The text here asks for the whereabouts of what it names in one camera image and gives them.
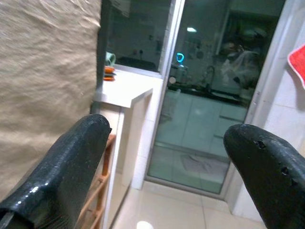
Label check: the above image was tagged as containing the sliding glass door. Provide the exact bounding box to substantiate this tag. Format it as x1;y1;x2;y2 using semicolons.
144;0;286;200

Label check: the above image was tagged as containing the red cloth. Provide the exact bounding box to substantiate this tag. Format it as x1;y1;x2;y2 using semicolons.
287;43;305;91

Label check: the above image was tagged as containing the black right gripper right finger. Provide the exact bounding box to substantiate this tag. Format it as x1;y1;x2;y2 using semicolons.
223;123;305;229

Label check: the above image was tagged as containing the wooden slatted bottle rack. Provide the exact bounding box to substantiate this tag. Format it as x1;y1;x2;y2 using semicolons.
75;135;117;229

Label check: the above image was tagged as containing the silver steel fridge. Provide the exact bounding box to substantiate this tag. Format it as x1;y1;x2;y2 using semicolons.
0;0;107;203

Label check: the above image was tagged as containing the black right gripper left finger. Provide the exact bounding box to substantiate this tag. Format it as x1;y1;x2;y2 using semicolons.
0;113;112;229

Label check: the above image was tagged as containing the green mug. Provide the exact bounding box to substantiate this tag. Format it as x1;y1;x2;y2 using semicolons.
106;52;117;68

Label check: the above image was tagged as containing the white ledge counter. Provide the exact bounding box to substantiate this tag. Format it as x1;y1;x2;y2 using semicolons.
91;69;165;190

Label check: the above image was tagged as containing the dark glass window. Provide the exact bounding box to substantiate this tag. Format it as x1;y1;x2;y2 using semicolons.
106;0;173;73

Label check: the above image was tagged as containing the orange black utensil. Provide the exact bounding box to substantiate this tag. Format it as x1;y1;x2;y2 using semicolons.
103;66;117;82

